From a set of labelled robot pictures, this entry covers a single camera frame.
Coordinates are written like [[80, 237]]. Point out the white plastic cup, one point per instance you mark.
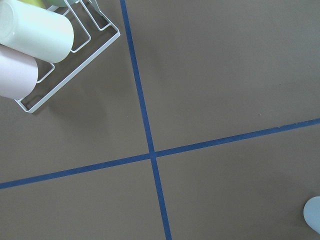
[[35, 31]]

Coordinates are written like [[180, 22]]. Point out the light blue plastic cup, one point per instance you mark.
[[311, 213]]

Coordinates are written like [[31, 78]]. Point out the yellow plastic cup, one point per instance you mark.
[[37, 3]]

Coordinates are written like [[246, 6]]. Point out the pink plastic cup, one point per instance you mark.
[[18, 73]]

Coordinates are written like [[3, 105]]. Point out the white wire cup rack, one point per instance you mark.
[[94, 32]]

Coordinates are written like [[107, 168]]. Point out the green plastic cup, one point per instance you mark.
[[61, 3]]

